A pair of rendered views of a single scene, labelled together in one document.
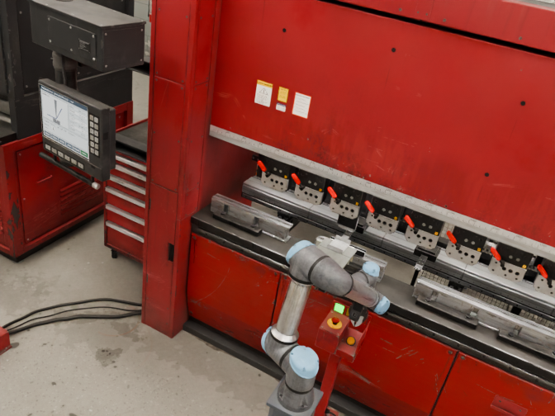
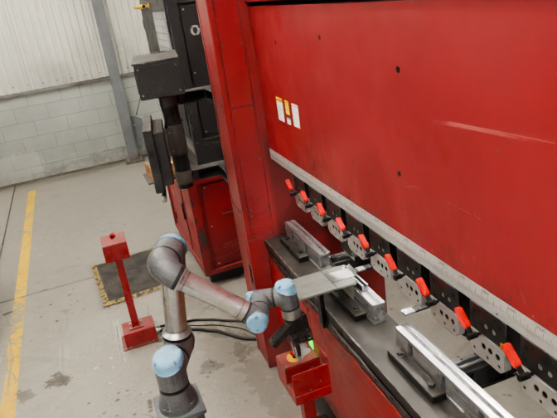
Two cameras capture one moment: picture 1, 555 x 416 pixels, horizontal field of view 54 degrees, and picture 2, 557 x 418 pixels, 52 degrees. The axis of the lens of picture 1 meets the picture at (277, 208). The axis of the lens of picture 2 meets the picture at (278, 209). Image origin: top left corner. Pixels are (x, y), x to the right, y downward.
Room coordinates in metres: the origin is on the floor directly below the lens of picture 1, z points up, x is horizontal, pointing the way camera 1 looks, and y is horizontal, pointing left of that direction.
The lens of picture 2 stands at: (0.76, -1.93, 2.23)
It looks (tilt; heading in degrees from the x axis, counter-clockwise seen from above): 21 degrees down; 51
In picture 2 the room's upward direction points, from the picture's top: 8 degrees counter-clockwise
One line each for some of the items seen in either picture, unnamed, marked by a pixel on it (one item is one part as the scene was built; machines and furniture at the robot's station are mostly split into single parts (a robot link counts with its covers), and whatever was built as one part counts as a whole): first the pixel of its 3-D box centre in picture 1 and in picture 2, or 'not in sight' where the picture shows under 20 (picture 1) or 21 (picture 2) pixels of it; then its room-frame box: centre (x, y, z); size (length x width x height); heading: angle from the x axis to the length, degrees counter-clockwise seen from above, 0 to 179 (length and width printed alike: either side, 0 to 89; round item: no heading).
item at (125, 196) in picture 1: (154, 200); not in sight; (3.31, 0.88, 0.50); 0.50 x 0.50 x 1.00; 67
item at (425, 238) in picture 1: (424, 227); (389, 252); (2.26, -0.71, 1.26); 0.15 x 0.09 x 0.17; 67
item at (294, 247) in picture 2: (237, 223); (293, 248); (2.59, 0.21, 0.89); 0.30 x 0.05 x 0.03; 67
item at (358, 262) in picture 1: (348, 257); (358, 293); (2.39, -0.42, 0.92); 0.39 x 0.06 x 0.10; 67
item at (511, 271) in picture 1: (510, 258); (455, 300); (2.11, -1.08, 1.26); 0.15 x 0.09 x 0.17; 67
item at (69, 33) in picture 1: (87, 100); (170, 129); (2.44, 0.99, 1.53); 0.51 x 0.25 x 0.85; 60
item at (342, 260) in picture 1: (331, 255); (320, 282); (2.27, -0.31, 1.00); 0.26 x 0.18 x 0.01; 157
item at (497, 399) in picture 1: (509, 408); not in sight; (1.86, -1.25, 0.58); 0.15 x 0.02 x 0.07; 67
